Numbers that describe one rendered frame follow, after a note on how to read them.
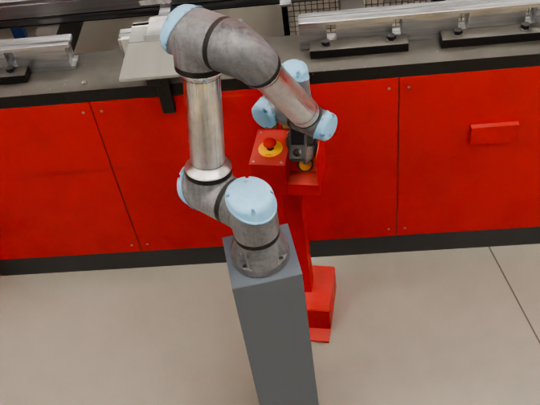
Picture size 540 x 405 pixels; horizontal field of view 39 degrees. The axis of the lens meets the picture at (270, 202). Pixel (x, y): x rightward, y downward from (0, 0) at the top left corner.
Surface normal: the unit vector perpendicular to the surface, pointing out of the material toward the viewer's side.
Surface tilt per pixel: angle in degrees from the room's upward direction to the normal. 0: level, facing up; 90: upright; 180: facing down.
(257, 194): 7
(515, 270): 0
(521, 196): 90
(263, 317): 90
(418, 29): 90
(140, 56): 0
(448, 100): 90
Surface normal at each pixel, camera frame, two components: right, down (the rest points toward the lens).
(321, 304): -0.11, -0.69
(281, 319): 0.18, 0.69
